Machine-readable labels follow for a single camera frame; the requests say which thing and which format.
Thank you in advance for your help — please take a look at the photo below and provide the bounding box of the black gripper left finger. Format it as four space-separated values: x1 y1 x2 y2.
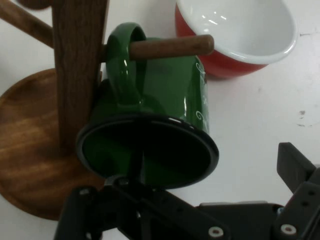
53 149 231 240

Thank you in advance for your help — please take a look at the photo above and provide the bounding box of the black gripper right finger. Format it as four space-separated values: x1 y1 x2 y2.
273 142 320 240

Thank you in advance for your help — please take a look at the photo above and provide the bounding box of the green enamel mug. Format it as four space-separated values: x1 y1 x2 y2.
76 22 220 193

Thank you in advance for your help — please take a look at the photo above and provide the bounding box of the brown wooden mug tree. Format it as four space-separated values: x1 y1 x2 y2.
0 0 215 222

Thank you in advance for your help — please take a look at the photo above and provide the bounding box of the red bowl white inside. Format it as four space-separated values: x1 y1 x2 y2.
174 0 299 80

